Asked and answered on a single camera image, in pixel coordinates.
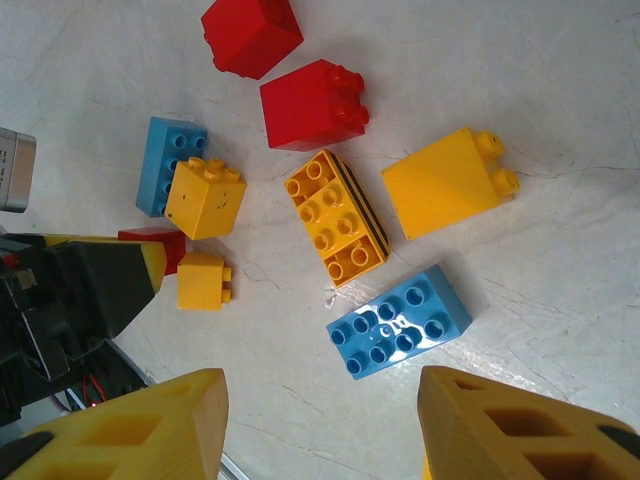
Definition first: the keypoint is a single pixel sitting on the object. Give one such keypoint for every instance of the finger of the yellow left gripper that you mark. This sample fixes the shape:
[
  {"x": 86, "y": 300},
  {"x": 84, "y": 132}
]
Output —
[{"x": 100, "y": 285}]

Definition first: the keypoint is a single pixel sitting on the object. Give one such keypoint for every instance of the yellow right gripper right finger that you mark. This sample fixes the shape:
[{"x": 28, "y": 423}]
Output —
[{"x": 500, "y": 440}]

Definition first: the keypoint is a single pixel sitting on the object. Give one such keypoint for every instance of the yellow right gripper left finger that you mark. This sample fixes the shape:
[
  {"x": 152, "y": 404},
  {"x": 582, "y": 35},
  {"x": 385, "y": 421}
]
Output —
[{"x": 125, "y": 440}]

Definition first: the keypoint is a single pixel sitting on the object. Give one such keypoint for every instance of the small red lego brick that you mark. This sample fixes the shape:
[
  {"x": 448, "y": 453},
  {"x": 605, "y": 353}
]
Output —
[{"x": 172, "y": 245}]

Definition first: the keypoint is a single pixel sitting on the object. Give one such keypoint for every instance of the blue eight-stud lego brick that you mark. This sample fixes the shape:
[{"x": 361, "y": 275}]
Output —
[
  {"x": 152, "y": 165},
  {"x": 400, "y": 325}
]

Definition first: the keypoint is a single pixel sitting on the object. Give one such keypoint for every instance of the yellow scuffed four-stud lego brick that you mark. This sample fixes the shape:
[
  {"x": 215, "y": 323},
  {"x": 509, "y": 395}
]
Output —
[{"x": 205, "y": 205}]

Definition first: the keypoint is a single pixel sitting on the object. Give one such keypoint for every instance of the yellow tall lego brick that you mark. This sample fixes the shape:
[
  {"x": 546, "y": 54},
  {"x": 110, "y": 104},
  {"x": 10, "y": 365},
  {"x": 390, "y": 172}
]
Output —
[{"x": 440, "y": 185}]

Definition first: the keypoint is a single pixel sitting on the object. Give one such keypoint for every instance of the red tall lego brick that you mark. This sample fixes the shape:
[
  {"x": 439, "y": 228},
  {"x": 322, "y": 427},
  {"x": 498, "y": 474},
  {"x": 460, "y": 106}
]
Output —
[
  {"x": 250, "y": 40},
  {"x": 305, "y": 107}
]

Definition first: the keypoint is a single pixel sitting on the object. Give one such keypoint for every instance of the small yellow lego brick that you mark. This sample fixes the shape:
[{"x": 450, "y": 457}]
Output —
[{"x": 200, "y": 282}]

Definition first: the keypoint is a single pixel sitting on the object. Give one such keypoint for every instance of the yellow black-striped lego brick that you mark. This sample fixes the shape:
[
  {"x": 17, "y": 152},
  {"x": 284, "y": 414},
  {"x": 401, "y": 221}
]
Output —
[{"x": 330, "y": 220}]

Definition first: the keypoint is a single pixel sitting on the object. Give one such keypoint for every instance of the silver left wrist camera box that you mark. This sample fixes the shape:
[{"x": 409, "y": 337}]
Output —
[{"x": 15, "y": 170}]

